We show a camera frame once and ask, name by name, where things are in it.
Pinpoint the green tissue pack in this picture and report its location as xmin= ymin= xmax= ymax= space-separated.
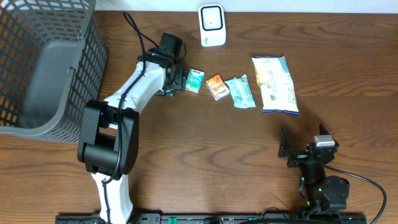
xmin=185 ymin=68 xmax=205 ymax=93

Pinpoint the orange tissue pack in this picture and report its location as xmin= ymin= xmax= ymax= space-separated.
xmin=206 ymin=74 xmax=230 ymax=101

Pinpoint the yellow blue snack bag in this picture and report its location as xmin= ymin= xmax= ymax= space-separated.
xmin=252 ymin=55 xmax=300 ymax=115

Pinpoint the light teal wipes pack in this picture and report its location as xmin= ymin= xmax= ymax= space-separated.
xmin=225 ymin=75 xmax=256 ymax=109

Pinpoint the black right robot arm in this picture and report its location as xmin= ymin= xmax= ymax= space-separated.
xmin=278 ymin=124 xmax=350 ymax=213

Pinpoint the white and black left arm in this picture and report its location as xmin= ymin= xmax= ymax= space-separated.
xmin=77 ymin=33 xmax=187 ymax=223

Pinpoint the dark grey mesh basket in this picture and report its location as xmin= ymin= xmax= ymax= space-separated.
xmin=1 ymin=0 xmax=107 ymax=142

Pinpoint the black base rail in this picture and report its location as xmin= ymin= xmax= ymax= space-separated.
xmin=55 ymin=213 xmax=368 ymax=224

